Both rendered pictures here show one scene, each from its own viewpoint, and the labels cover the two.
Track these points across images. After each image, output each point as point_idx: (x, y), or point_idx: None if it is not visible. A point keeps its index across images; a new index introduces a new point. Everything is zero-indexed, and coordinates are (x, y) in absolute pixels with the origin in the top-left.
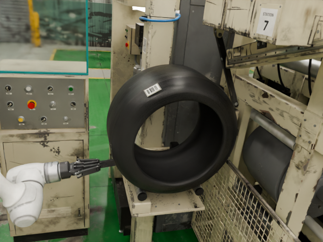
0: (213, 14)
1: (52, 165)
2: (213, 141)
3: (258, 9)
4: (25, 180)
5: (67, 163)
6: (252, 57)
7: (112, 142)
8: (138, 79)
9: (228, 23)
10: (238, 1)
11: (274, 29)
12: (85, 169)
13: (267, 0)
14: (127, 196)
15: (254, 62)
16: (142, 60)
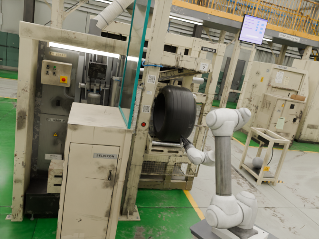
0: (167, 60)
1: (192, 145)
2: (161, 115)
3: (199, 62)
4: (203, 152)
5: (189, 142)
6: (176, 76)
7: (192, 123)
8: (182, 95)
9: (181, 65)
10: (187, 58)
11: (207, 68)
12: (190, 141)
13: (202, 60)
14: (169, 154)
15: (176, 78)
16: (148, 87)
